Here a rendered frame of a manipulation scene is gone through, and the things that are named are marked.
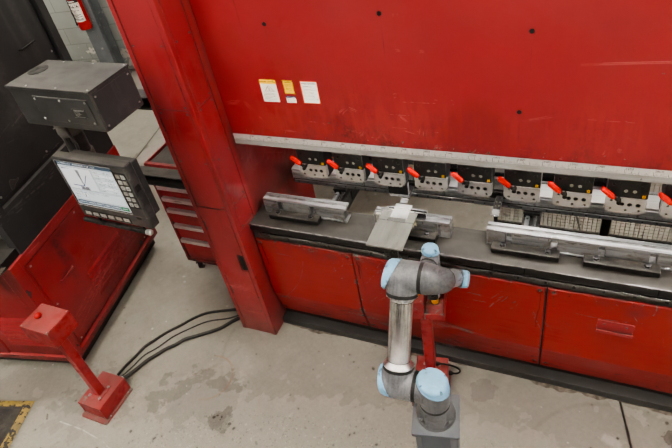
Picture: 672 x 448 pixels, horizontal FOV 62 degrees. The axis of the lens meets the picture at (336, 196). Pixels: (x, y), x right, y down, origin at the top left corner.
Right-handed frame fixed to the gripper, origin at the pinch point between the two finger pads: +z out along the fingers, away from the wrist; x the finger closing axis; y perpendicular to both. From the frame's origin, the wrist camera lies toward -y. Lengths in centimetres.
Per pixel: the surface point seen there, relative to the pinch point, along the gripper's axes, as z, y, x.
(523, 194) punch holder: -46, 25, -39
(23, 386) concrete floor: 72, -35, 263
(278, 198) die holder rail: -19, 48, 88
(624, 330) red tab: 16, 1, -84
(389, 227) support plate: -24.1, 23.5, 21.8
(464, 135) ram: -73, 32, -14
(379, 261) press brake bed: 0.8, 22.3, 29.8
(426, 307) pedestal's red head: 3.4, -2.4, 3.7
